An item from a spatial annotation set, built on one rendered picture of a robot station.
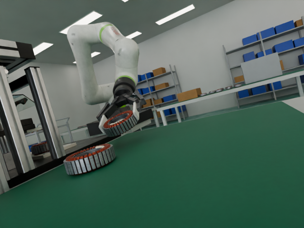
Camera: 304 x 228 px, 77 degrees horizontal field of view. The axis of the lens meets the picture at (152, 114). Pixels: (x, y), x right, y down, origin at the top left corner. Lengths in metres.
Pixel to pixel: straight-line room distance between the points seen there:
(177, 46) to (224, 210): 7.38
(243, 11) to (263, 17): 0.62
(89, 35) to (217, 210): 1.14
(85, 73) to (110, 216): 1.13
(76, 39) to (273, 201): 1.15
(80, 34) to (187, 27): 6.50
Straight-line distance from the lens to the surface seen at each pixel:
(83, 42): 1.23
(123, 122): 0.56
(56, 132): 0.66
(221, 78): 7.12
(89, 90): 1.35
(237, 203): 0.20
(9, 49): 0.65
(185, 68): 7.34
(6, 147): 0.78
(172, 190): 0.24
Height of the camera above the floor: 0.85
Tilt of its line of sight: 3 degrees down
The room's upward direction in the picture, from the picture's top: 15 degrees counter-clockwise
